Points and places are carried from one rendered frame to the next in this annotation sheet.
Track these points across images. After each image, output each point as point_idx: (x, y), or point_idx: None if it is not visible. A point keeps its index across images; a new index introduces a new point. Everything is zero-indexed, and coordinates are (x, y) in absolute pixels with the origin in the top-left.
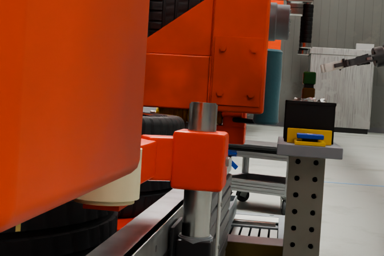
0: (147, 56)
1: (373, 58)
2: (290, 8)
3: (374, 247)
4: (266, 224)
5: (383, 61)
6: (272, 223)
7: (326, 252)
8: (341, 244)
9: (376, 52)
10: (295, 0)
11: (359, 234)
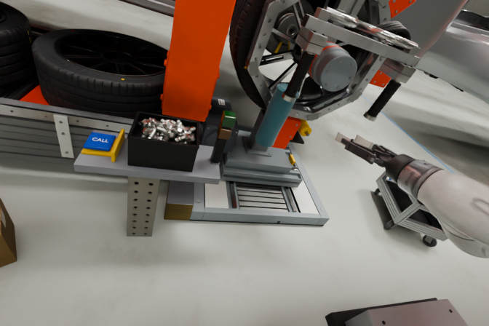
0: None
1: (383, 163)
2: (335, 58)
3: (334, 295)
4: (291, 205)
5: (393, 176)
6: (292, 209)
7: (284, 252)
8: (322, 266)
9: (391, 160)
10: (297, 43)
11: (372, 284)
